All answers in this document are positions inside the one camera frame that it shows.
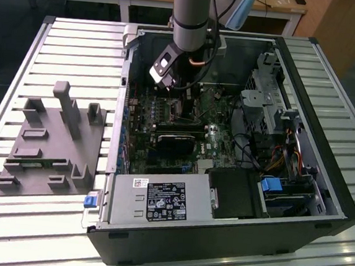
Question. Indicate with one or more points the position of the black RAM slot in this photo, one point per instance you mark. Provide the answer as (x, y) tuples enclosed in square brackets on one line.
[(181, 127), (180, 132)]

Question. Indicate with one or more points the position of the wooden cabinet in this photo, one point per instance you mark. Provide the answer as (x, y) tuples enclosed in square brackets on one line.
[(345, 29)]

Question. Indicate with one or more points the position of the metal drive cage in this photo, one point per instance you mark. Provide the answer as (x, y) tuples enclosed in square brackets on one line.
[(261, 100)]

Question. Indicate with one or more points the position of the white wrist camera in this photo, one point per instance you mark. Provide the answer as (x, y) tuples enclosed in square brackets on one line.
[(164, 65)]

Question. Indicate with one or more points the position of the blue disk carrier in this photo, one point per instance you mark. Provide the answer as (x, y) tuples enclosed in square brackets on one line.
[(271, 184)]

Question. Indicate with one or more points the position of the CPU socket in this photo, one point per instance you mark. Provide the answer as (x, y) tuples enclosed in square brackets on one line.
[(173, 107)]

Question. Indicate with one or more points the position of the silver chipset heatsink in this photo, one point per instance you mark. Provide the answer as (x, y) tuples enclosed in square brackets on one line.
[(203, 166)]

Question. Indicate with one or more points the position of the green RAM stick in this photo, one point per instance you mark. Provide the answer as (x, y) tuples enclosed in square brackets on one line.
[(31, 165)]

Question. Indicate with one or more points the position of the graphics card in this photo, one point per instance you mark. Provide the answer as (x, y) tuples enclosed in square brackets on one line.
[(176, 147)]

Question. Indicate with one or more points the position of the black bay shroud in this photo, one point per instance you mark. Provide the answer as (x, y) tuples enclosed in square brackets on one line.
[(234, 191)]

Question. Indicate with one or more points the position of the green motherboard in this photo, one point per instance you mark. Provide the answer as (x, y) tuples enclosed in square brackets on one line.
[(220, 143)]

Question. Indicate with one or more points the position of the grey parts rack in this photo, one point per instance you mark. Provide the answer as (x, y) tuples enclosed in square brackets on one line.
[(54, 159)]

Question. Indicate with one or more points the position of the black PC case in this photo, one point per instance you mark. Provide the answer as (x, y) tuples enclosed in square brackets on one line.
[(186, 246)]

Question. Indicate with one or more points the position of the disk bay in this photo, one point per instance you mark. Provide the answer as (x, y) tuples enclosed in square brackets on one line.
[(283, 204)]

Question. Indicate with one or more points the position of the grey power supply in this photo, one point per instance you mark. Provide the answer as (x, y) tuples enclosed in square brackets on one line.
[(121, 203)]

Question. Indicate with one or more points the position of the blue case latch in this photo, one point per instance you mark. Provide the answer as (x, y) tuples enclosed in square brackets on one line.
[(90, 201)]

